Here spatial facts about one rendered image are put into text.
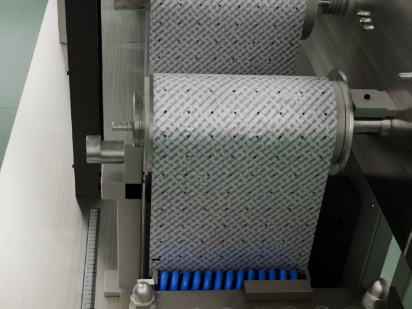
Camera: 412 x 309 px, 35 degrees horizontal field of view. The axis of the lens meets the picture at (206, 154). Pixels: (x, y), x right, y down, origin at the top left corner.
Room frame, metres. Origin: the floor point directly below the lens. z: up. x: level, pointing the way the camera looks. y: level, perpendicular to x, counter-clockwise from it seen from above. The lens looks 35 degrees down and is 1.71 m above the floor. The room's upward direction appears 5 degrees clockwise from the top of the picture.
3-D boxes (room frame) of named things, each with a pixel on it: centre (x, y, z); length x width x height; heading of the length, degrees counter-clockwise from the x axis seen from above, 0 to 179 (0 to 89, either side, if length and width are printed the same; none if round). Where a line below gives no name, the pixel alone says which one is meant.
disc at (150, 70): (0.74, 0.08, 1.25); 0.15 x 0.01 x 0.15; 8
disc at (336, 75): (0.77, -0.17, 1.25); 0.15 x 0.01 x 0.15; 8
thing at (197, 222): (0.69, -0.05, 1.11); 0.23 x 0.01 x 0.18; 98
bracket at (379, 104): (0.78, -0.22, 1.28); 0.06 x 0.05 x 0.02; 98
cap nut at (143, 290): (0.61, 0.07, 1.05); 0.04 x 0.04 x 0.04
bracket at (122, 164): (0.77, 0.12, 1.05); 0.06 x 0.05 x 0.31; 98
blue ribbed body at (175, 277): (0.67, -0.05, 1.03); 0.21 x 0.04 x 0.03; 98
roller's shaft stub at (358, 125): (0.78, -0.21, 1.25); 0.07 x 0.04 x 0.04; 98
